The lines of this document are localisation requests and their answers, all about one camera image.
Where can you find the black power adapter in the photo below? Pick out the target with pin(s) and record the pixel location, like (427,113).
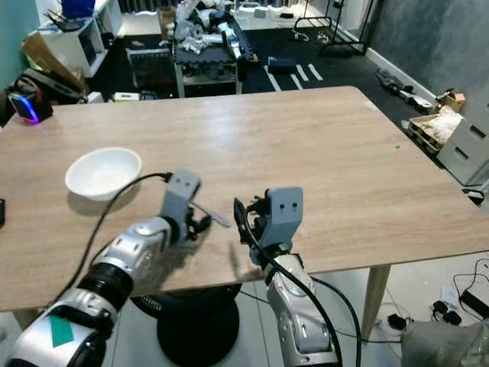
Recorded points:
(474,303)

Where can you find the cluttered metal cart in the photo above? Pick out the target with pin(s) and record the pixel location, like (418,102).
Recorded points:
(206,46)

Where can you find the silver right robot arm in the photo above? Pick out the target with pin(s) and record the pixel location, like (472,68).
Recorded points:
(302,321)

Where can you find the wooden crate with white filling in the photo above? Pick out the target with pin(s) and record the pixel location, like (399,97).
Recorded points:
(439,126)

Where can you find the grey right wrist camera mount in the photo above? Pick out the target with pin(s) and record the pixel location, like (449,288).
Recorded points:
(286,212)

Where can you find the white round bowl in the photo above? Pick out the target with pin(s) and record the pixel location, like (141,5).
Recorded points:
(103,174)

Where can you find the blue plastic bin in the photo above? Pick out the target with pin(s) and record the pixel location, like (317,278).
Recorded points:
(78,8)

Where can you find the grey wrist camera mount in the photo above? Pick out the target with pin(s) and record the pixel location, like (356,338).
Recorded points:
(182,191)
(286,212)

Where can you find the white low cabinet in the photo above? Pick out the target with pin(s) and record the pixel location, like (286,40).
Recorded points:
(72,42)

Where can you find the silver metal spoon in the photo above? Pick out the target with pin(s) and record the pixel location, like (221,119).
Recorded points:
(215,216)

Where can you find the black headset with blue light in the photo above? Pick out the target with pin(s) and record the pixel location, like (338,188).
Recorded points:
(30,103)

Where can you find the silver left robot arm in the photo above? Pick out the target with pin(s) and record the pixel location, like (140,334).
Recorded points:
(114,267)

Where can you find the black metal clothes rack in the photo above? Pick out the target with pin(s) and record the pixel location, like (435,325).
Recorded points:
(344,27)

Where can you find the black plastic crate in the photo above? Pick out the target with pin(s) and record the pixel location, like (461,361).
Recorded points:
(151,69)

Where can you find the grey robot leg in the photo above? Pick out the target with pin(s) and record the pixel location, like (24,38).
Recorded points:
(447,344)

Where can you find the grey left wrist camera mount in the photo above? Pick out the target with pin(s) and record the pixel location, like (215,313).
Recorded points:
(182,191)

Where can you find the grey drawer cabinet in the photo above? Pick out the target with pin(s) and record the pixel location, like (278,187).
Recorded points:
(466,145)

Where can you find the wooden table leg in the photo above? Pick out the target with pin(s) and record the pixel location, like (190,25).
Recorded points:
(376,302)

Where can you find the brown cardboard box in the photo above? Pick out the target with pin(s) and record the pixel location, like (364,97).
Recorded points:
(53,61)

